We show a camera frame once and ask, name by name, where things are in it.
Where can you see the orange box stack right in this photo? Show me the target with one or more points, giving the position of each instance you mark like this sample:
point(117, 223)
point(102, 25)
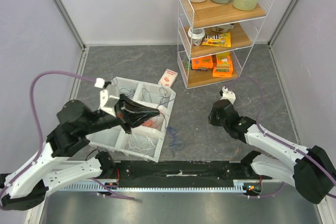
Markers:
point(223, 65)

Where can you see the white wire shelf rack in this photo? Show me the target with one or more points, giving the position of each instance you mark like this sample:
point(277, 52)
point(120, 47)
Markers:
point(247, 26)

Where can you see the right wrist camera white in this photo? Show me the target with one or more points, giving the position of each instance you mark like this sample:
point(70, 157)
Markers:
point(227, 95)

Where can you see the yellow candy bag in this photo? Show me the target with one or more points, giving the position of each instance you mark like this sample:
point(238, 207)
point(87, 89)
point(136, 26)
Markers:
point(218, 40)

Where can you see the white compartment tray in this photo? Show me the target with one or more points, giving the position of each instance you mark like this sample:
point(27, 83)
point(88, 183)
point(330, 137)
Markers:
point(145, 141)

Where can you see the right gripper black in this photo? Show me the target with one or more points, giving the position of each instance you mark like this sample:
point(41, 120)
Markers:
point(219, 112)

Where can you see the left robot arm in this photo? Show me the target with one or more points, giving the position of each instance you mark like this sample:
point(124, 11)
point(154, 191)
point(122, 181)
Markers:
point(27, 187)

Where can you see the white yoghurt cup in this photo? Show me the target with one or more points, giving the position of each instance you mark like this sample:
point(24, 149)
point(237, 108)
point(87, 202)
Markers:
point(222, 28)

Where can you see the white paper cup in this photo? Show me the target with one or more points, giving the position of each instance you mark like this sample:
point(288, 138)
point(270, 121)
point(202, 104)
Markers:
point(196, 35)

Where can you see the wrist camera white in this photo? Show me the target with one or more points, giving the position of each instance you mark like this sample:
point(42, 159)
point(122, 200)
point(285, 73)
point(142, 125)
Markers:
point(227, 95)
point(109, 96)

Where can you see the small white pink box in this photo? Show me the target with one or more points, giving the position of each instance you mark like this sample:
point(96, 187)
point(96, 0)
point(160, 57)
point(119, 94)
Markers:
point(168, 78)

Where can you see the orange box left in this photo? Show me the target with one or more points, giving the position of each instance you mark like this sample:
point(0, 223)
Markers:
point(205, 62)

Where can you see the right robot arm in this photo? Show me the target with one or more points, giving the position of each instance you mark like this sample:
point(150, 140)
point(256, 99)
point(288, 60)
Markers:
point(309, 170)

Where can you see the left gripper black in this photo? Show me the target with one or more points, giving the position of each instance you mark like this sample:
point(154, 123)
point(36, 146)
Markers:
point(130, 113)

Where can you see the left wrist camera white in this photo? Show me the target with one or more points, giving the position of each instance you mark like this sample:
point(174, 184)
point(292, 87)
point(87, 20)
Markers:
point(109, 96)

